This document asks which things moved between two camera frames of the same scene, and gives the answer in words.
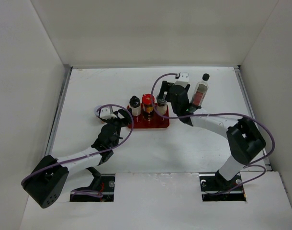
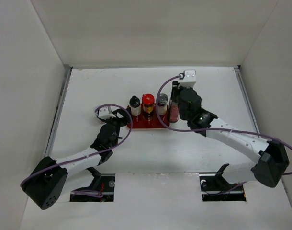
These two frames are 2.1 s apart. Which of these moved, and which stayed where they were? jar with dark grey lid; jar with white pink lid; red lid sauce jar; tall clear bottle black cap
Moved: tall clear bottle black cap
Stayed: jar with dark grey lid; red lid sauce jar; jar with white pink lid
